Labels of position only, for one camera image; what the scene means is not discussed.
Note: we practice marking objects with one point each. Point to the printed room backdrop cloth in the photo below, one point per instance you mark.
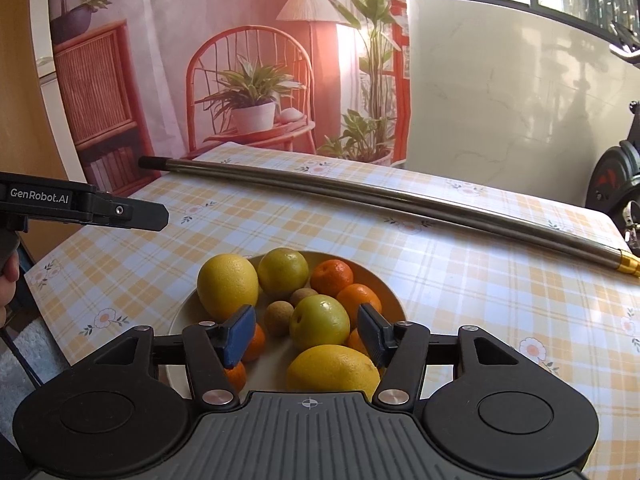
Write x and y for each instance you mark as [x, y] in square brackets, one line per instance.
[200, 0]

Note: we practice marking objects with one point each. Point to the cream round plate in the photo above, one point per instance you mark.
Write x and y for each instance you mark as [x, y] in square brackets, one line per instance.
[385, 290]

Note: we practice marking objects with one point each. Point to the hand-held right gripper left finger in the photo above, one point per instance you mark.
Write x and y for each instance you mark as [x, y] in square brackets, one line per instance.
[240, 337]

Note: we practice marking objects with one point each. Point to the yellow-green round citrus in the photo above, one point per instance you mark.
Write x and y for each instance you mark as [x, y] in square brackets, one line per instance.
[282, 272]
[320, 322]

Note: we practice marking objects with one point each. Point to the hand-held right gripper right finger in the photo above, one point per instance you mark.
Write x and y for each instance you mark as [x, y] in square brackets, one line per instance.
[370, 335]

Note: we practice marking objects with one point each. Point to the white fluffy rug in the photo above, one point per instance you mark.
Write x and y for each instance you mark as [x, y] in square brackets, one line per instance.
[35, 345]

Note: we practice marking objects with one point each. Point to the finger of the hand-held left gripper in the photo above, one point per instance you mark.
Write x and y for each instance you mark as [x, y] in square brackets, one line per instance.
[140, 212]

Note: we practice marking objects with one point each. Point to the brown wooden panel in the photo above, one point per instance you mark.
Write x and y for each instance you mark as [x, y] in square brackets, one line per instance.
[25, 85]

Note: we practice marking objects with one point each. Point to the yellow plaid tablecloth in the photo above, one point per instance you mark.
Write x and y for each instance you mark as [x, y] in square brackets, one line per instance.
[450, 270]

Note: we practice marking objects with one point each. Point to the person's left hand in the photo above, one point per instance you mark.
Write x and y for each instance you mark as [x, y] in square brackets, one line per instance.
[9, 285]

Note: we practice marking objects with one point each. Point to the orange mandarin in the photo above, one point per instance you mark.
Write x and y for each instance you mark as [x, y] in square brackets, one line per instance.
[360, 302]
[331, 277]
[236, 376]
[357, 342]
[255, 345]

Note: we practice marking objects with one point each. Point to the large yellow grapefruit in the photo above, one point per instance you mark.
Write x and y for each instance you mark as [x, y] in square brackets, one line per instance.
[332, 370]
[227, 285]

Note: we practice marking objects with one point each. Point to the black exercise bike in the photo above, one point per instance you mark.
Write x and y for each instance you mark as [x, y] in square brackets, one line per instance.
[607, 180]

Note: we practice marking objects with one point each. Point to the small brown kiwi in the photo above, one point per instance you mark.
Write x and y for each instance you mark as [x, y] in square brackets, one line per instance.
[278, 317]
[302, 296]

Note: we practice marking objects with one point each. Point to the long metal pole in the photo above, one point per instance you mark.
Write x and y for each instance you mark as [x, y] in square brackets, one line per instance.
[400, 206]

